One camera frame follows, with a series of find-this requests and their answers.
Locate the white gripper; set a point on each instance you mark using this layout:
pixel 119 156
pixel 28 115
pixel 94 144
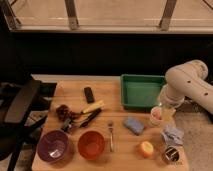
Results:
pixel 167 112

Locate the blue sponge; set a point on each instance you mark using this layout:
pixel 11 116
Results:
pixel 134 125

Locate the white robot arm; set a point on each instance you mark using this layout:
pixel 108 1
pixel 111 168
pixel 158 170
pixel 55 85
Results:
pixel 187 80

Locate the orange bowl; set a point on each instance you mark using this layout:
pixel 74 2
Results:
pixel 91 145

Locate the purple bowl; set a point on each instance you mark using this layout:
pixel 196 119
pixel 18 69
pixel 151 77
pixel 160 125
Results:
pixel 53 146

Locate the pink cup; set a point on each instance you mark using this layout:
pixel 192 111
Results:
pixel 156 115

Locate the crumpled blue cloth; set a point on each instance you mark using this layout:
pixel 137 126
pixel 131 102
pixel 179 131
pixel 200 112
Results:
pixel 172 136

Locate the green plastic tray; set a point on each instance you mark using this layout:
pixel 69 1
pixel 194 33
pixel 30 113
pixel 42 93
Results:
pixel 140 92

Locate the metal tin can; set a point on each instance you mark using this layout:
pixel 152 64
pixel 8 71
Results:
pixel 171 155

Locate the yellow apple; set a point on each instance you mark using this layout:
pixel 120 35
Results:
pixel 146 149

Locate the silver fork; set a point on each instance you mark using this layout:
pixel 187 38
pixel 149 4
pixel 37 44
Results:
pixel 110 128

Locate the yellow banana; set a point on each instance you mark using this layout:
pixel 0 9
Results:
pixel 93 107

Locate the black rectangular block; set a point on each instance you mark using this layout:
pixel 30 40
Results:
pixel 89 95

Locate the small dark clamp tool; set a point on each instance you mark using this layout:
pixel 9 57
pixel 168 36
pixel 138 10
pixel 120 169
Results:
pixel 67 125

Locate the dark red grapes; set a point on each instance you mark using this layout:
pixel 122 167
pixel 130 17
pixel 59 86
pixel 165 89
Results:
pixel 63 112

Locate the black office chair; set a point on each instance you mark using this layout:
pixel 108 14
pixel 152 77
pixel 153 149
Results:
pixel 33 95

